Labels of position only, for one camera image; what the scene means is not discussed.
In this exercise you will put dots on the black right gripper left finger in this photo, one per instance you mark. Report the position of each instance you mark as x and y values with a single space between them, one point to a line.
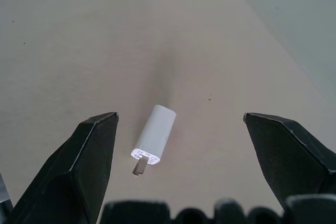
71 166

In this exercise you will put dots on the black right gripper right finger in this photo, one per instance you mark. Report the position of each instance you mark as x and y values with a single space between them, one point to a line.
286 153

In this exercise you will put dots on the white plug charger adapter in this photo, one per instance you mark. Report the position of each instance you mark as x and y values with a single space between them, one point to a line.
155 134

